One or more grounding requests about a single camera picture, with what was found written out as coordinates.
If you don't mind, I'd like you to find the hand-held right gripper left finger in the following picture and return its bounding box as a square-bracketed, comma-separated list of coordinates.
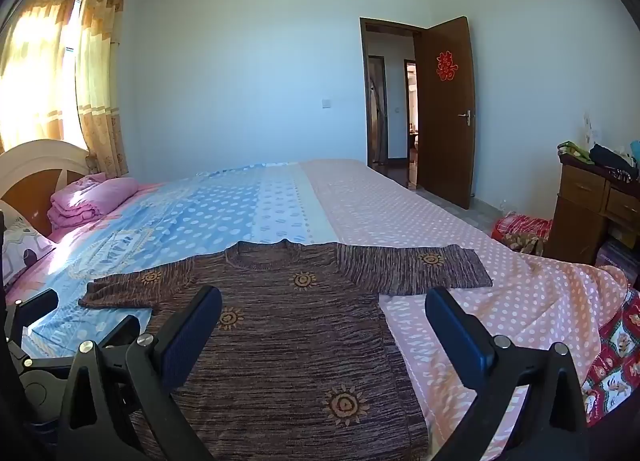
[57, 285, 224, 461]

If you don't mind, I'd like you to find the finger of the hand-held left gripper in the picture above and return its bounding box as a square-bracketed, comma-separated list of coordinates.
[97, 315, 142, 358]
[7, 288, 60, 339]

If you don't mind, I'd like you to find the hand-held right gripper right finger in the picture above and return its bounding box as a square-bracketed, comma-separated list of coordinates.
[425, 287, 591, 461]

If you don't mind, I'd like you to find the brown knitted sweater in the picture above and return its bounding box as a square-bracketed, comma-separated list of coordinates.
[79, 238, 495, 461]

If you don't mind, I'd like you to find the patterned pillow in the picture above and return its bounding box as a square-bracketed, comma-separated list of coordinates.
[0, 214, 58, 287]

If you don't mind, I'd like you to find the brown patterned cloth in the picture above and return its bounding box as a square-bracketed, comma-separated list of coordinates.
[501, 231, 546, 256]

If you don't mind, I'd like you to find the blue pink dotted bed sheet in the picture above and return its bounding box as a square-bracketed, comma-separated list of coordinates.
[5, 158, 632, 461]

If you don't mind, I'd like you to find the pink folded quilt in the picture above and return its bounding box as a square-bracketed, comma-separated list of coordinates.
[48, 174, 141, 231]

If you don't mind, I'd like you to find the red checked cloth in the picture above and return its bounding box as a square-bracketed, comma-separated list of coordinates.
[491, 212, 553, 257]

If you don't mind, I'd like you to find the wooden headboard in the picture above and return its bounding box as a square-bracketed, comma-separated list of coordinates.
[0, 138, 93, 237]

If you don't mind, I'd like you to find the red printed blanket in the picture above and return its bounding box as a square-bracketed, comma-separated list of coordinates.
[582, 286, 640, 427]

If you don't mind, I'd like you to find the wooden dresser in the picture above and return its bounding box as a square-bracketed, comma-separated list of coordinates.
[545, 154, 640, 267]

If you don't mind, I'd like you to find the dark storage box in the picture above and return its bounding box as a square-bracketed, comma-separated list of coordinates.
[595, 238, 640, 287]

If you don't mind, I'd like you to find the brown wooden door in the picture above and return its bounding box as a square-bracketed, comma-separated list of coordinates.
[414, 16, 476, 210]

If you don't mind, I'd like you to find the green cloth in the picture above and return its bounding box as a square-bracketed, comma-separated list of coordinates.
[557, 140, 596, 164]

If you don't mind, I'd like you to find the narrow yellow patterned curtain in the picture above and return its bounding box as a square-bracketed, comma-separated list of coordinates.
[75, 0, 130, 179]

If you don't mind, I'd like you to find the window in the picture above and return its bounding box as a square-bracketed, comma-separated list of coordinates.
[62, 0, 83, 142]

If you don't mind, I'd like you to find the wide yellow patterned curtain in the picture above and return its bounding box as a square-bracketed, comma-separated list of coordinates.
[0, 0, 88, 152]

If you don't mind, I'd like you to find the red paper door decoration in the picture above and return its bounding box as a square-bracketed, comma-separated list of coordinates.
[436, 51, 457, 83]

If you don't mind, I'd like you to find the brown door frame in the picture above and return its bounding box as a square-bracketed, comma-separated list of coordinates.
[359, 16, 427, 188]

